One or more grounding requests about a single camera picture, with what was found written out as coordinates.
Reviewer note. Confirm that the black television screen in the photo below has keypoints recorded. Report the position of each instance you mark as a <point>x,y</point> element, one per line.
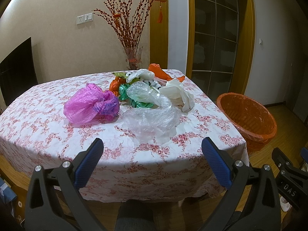
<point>17,72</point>

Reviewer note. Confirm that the clear plastic bag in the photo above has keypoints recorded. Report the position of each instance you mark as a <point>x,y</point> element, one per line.
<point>157,124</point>

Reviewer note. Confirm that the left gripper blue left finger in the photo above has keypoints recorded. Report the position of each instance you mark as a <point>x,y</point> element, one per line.
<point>43,210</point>

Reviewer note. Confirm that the green plastic bag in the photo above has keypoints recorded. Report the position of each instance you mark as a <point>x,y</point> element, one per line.
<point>135,104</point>

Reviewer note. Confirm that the yellow green printed bag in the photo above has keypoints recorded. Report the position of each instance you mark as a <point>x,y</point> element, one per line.
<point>119,74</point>

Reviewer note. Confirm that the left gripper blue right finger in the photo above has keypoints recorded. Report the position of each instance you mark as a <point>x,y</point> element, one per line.
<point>251,201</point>

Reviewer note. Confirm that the white wall switch panel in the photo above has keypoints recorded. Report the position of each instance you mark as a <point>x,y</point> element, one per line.
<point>86,18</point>

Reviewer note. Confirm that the glass sliding door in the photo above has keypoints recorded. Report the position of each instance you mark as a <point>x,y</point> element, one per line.
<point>215,45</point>

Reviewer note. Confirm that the white printed plastic bag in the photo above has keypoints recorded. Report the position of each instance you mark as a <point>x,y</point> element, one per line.
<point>143,75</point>

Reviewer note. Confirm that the translucent white plastic bag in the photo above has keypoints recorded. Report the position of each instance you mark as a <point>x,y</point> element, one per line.
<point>141,92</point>

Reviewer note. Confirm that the clear glass vase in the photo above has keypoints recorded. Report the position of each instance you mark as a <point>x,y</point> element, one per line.
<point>133,58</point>

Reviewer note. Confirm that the white slipper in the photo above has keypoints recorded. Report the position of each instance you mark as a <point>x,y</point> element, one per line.
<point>285,205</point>

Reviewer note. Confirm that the purple pink plastic bag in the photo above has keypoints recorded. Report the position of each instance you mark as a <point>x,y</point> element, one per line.
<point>90,102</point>

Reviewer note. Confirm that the floral pink white tablecloth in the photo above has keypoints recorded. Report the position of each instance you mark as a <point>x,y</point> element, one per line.
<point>34,131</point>

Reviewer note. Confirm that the orange plastic trash basket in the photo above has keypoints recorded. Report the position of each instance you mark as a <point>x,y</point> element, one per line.
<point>253,121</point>

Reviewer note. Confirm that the red berry branch bouquet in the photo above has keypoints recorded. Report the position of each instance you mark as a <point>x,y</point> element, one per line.
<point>128,24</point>

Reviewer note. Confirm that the orange plastic bag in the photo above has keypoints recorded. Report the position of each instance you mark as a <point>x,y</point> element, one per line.
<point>115,84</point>
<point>159,73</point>

